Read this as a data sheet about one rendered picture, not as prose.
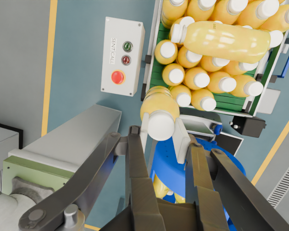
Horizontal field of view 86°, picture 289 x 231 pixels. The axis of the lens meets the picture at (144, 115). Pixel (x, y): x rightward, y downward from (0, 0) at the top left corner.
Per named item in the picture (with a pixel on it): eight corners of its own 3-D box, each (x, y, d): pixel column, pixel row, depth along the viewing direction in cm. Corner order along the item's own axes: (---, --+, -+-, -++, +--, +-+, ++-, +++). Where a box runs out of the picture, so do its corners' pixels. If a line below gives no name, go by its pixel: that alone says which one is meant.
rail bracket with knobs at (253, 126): (224, 124, 68) (235, 134, 58) (229, 109, 65) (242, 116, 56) (246, 128, 67) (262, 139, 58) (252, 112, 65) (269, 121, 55)
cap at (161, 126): (178, 123, 23) (180, 128, 21) (159, 139, 24) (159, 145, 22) (161, 105, 22) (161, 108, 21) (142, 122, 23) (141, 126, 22)
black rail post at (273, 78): (254, 80, 61) (268, 83, 54) (257, 73, 60) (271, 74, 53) (259, 81, 61) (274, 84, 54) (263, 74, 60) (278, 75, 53)
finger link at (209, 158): (192, 154, 14) (225, 160, 14) (183, 132, 19) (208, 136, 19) (188, 168, 14) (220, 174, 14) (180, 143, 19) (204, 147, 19)
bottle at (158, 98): (177, 99, 40) (194, 124, 23) (157, 117, 42) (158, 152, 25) (159, 79, 39) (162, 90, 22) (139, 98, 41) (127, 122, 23)
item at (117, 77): (111, 82, 45) (110, 82, 44) (112, 69, 44) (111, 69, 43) (123, 84, 45) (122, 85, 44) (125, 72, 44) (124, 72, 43)
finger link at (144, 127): (143, 157, 16) (136, 156, 16) (146, 131, 23) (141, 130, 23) (147, 132, 15) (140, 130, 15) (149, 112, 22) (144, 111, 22)
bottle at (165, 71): (160, 81, 64) (162, 87, 46) (162, 63, 61) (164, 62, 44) (177, 82, 63) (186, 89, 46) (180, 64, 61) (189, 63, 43)
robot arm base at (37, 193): (10, 213, 72) (-2, 225, 66) (14, 175, 66) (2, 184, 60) (47, 226, 72) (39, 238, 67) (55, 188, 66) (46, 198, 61)
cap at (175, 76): (168, 82, 46) (168, 82, 44) (169, 68, 44) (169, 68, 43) (181, 83, 45) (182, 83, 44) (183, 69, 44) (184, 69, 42)
